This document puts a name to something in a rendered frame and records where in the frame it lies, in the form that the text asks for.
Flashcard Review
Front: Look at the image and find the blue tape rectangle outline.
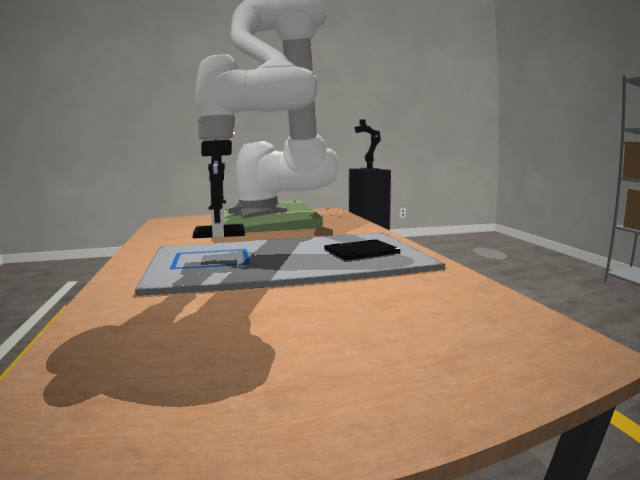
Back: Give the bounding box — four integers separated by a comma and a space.
170, 249, 250, 269

